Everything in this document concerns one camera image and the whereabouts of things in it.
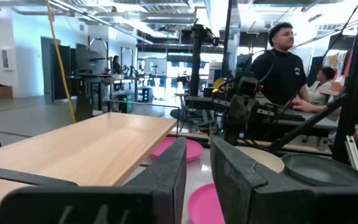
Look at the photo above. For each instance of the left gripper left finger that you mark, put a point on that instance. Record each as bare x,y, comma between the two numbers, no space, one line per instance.
154,193

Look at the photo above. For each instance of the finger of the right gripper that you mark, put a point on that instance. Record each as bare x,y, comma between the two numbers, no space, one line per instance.
235,109
250,107

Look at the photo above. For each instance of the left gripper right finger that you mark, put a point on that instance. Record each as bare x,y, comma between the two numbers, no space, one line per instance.
244,199

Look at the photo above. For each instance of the pink plate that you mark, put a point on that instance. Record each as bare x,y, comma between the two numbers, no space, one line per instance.
204,205
194,151

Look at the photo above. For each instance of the cream plate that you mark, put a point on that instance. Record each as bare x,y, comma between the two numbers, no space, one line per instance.
266,158

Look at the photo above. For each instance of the dark grey plate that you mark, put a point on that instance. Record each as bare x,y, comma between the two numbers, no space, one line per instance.
322,171

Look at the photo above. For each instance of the light wooden shelf board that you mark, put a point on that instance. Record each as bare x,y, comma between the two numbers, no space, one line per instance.
82,149

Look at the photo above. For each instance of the grey desk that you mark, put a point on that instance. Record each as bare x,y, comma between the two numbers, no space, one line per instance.
319,123

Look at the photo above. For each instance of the thick black pole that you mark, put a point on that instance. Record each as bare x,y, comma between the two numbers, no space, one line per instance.
196,68

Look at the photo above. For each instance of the thin black pole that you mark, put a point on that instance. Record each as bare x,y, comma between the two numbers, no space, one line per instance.
226,40

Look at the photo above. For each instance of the black workbench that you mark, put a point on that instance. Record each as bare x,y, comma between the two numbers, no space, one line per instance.
84,109

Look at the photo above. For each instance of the dark door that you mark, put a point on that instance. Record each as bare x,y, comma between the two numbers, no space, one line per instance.
61,71

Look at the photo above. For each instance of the black diagonal frame strut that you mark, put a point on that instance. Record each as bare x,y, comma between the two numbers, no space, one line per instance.
306,126

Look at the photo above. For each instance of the black frame post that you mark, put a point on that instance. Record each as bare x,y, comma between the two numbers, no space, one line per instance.
354,93

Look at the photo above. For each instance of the aluminium bracket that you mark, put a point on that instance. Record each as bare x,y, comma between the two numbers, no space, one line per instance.
354,155

